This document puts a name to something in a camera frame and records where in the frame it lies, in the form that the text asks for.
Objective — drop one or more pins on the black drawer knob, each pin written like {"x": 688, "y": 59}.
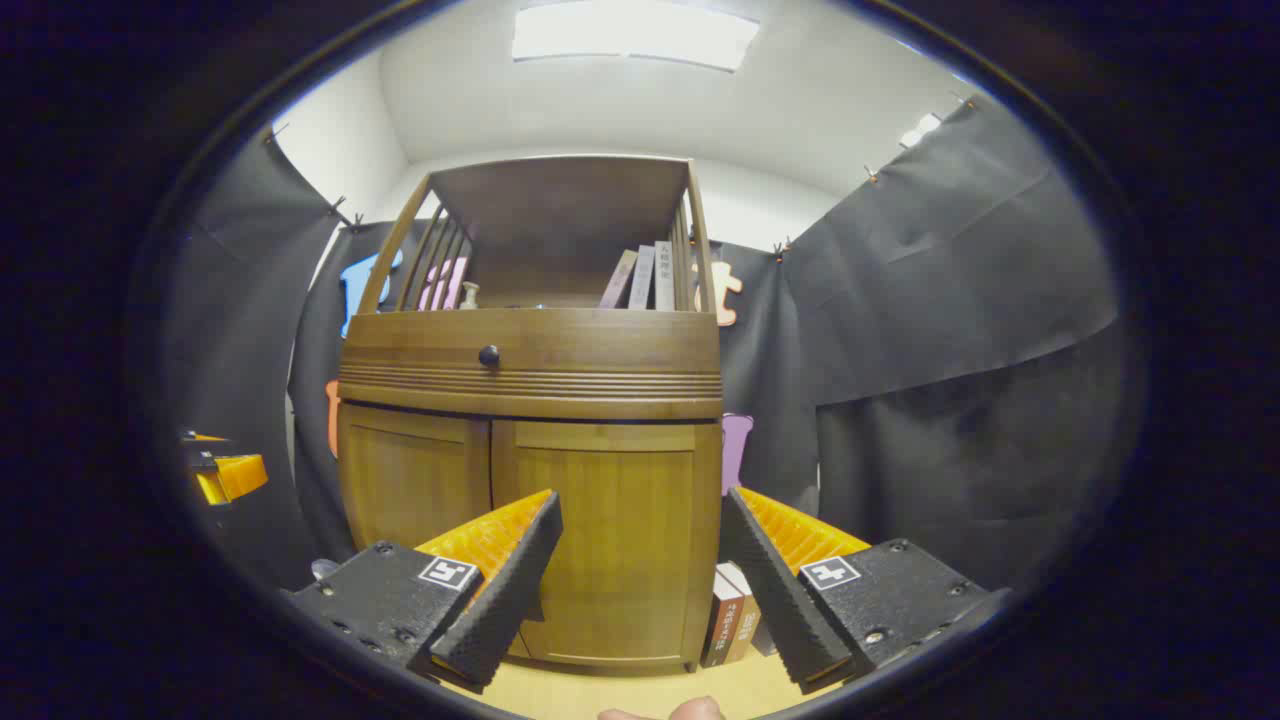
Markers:
{"x": 489, "y": 355}

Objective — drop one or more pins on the wooden double-door shoe cabinet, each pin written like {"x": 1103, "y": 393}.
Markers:
{"x": 600, "y": 380}

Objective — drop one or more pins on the small ceiling light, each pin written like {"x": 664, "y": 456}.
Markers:
{"x": 920, "y": 130}

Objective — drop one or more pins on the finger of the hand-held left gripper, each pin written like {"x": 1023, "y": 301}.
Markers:
{"x": 240, "y": 477}
{"x": 205, "y": 438}

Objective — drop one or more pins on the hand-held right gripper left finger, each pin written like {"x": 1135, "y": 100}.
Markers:
{"x": 505, "y": 590}

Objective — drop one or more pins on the tan book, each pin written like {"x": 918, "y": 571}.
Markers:
{"x": 748, "y": 625}

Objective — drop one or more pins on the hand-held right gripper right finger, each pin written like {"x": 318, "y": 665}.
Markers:
{"x": 775, "y": 590}

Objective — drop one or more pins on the brown-spined shelf book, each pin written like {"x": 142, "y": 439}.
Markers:
{"x": 618, "y": 280}

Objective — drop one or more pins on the dark brown book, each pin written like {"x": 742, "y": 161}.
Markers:
{"x": 722, "y": 625}

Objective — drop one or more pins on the ceiling light panel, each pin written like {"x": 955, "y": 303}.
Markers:
{"x": 630, "y": 30}

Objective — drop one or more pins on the wooden shoe cabinet door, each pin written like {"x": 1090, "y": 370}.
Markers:
{"x": 620, "y": 500}
{"x": 410, "y": 470}

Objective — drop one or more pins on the black backdrop cloth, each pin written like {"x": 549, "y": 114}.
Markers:
{"x": 950, "y": 350}

